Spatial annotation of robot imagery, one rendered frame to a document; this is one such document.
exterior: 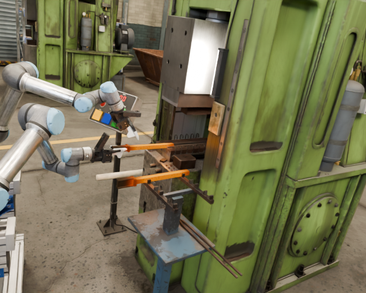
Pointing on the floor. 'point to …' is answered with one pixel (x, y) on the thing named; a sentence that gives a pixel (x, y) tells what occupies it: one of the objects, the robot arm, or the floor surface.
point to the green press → (77, 43)
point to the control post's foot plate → (111, 227)
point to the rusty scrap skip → (150, 64)
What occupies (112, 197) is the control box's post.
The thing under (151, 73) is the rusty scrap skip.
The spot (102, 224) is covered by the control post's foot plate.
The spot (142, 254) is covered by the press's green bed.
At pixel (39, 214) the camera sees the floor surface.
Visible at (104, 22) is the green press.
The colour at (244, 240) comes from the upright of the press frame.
